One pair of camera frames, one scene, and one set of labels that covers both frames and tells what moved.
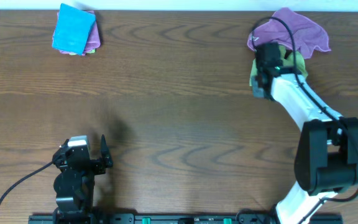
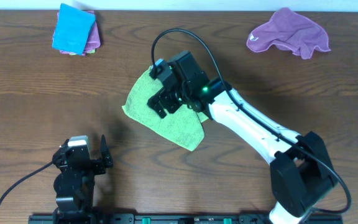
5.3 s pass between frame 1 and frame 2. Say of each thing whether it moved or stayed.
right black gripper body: moved
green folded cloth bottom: stayed
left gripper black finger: stayed
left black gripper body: stayed
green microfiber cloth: moved
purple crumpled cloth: stayed
